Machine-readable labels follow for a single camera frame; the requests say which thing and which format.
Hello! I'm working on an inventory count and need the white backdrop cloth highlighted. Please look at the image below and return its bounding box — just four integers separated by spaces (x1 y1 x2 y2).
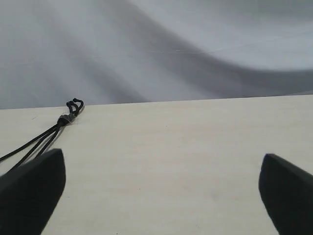
0 0 313 109

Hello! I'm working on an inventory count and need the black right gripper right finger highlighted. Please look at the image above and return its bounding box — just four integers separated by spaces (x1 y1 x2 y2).
258 154 313 235

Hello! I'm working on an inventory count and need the clear tape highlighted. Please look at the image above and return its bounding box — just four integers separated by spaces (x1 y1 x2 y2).
57 113 76 126

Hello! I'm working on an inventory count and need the black braided cord bundle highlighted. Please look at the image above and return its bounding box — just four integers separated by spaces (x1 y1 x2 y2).
0 98 85 163

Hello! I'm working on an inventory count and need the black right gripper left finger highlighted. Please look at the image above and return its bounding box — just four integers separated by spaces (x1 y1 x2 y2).
0 149 66 235

